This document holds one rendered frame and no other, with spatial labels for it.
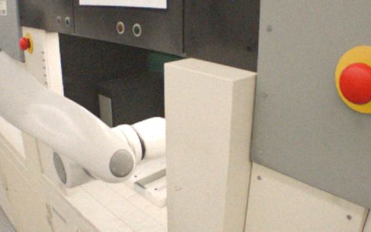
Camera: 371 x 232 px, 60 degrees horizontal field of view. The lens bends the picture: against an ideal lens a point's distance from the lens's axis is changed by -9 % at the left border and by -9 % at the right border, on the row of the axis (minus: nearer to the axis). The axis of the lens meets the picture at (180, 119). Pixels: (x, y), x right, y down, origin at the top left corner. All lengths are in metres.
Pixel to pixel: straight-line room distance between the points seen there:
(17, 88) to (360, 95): 0.48
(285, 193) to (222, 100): 0.15
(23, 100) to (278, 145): 0.39
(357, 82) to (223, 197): 0.24
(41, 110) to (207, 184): 0.29
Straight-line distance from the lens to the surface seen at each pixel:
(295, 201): 0.47
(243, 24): 0.45
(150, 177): 1.20
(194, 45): 0.51
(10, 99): 0.59
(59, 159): 0.64
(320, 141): 0.41
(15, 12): 1.18
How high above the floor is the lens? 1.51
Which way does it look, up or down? 22 degrees down
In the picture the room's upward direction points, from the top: straight up
